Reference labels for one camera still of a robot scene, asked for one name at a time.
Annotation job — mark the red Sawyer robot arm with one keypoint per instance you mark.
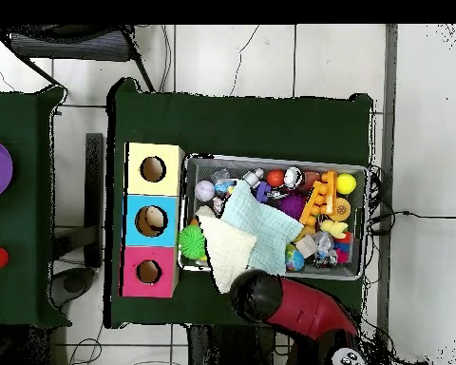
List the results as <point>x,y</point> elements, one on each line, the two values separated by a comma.
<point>307,308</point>

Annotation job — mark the green spiky rubber ball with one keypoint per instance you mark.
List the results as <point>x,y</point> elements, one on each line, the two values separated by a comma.
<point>192,241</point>

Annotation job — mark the pale yellow waffle cloth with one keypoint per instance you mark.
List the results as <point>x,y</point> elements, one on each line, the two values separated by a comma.
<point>228,247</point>

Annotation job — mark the purple spiky ball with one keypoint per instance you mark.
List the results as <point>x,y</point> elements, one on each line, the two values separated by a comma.
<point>292,205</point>

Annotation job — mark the shallow mesh bin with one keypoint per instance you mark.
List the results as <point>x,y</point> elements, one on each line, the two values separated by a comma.
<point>201,167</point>

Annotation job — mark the red ball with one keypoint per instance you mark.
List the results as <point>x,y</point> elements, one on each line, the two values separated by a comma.
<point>276,178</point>

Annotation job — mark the black post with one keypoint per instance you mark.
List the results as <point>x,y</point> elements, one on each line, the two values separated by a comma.
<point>95,182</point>

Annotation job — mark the white baseball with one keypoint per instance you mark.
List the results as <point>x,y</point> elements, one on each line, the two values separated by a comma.
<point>204,190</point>

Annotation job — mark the mint green waffle cloth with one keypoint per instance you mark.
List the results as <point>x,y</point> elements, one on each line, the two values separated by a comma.
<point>266,228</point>

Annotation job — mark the grey rounded base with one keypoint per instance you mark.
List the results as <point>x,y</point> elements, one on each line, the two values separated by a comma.
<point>74,283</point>

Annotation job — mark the black chair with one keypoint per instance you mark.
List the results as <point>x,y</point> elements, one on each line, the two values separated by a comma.
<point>72,45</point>

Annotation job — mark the yellow ball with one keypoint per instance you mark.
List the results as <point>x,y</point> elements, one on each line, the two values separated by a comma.
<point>345,183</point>

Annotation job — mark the orange plastic block toy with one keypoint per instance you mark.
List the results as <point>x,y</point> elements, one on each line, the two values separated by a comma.
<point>319,197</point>

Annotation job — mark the wooden box with three holes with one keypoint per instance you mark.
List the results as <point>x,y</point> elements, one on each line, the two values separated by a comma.
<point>136,182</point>

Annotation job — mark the dark green table cloth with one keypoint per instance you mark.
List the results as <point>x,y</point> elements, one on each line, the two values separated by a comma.
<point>250,125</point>
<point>19,228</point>

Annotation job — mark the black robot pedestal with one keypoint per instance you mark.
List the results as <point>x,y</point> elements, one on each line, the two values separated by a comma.
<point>220,346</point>

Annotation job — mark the globe print ball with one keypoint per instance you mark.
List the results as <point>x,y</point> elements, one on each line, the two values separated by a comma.
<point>294,260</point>

